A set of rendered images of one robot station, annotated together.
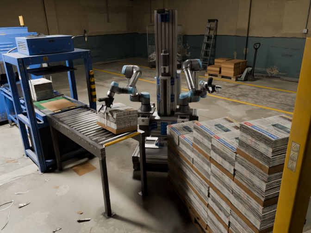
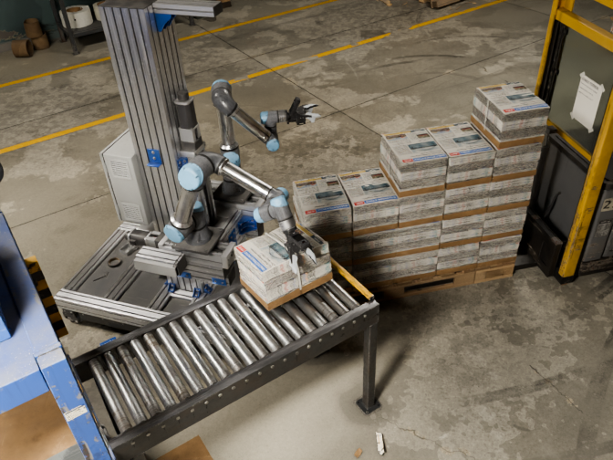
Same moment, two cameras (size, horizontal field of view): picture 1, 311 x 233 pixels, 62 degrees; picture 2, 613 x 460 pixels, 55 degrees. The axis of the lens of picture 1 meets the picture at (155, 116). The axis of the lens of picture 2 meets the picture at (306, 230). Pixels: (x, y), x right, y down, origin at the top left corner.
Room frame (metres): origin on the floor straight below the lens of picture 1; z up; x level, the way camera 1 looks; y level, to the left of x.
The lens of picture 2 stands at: (2.12, 2.58, 2.86)
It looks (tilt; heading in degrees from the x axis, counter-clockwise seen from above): 38 degrees down; 280
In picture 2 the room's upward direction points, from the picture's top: 3 degrees counter-clockwise
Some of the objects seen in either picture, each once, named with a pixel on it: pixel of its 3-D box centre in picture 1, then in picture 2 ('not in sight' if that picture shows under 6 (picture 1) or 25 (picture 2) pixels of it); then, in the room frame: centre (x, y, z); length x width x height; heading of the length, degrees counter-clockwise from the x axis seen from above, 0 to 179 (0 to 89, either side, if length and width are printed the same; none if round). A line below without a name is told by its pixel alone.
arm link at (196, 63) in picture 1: (194, 81); (225, 125); (3.13, -0.50, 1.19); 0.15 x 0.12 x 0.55; 106
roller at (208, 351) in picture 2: (85, 121); (205, 347); (2.94, 0.86, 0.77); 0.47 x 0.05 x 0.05; 132
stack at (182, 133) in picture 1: (208, 180); (387, 235); (2.14, -0.50, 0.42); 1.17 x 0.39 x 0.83; 21
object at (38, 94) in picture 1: (40, 88); not in sight; (4.02, 1.83, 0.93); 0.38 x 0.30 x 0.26; 42
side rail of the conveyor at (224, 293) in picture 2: (109, 121); (208, 308); (3.01, 0.58, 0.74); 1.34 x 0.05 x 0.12; 42
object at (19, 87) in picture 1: (30, 93); not in sight; (4.44, 2.21, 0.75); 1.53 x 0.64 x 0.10; 42
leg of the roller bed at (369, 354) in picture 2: (105, 187); (369, 365); (2.20, 0.53, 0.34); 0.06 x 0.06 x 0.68; 42
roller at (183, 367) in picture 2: (80, 119); (179, 360); (3.04, 0.95, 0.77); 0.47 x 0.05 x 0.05; 132
